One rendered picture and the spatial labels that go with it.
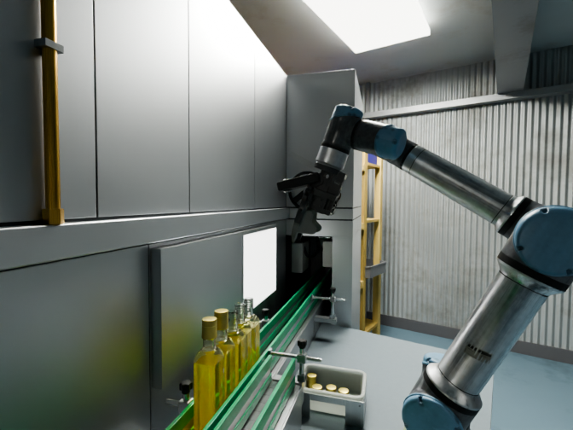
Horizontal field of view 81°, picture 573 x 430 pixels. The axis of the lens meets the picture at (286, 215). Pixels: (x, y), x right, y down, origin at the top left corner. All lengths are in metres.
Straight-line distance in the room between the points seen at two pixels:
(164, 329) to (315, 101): 1.43
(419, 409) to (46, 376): 0.68
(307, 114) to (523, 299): 1.46
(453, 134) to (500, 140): 0.43
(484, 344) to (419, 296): 3.29
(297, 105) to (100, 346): 1.54
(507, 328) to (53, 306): 0.80
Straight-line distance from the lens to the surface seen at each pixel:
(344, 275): 1.87
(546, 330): 4.03
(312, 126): 1.90
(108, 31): 0.84
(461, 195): 0.87
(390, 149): 0.79
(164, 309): 0.89
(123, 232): 0.76
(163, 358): 0.92
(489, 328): 0.76
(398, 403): 1.36
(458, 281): 3.94
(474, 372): 0.79
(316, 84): 1.96
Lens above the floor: 1.44
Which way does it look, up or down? 2 degrees down
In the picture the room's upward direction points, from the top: straight up
